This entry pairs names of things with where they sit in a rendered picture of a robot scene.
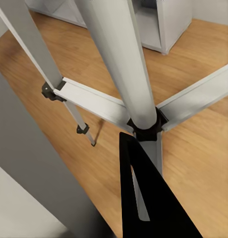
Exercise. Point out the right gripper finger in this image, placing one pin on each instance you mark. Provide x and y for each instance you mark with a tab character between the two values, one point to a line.
168	219

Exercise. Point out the camera tripod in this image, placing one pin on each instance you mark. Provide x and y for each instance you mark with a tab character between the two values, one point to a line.
39	195

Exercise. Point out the bookcase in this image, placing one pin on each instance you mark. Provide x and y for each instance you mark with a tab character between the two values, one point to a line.
159	29

